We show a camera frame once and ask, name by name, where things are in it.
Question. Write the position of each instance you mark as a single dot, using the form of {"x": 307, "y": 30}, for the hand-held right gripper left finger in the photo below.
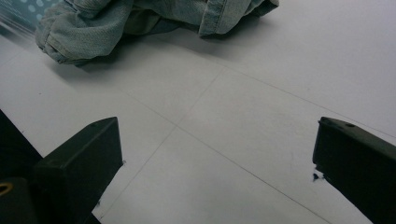
{"x": 81, "y": 168}

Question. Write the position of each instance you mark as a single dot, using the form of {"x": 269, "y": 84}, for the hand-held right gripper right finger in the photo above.
{"x": 358, "y": 165}

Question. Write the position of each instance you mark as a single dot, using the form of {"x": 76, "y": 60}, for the faded denim garment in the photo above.
{"x": 124, "y": 25}

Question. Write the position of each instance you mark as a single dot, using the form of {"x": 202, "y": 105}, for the teal plastic basket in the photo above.
{"x": 21, "y": 12}

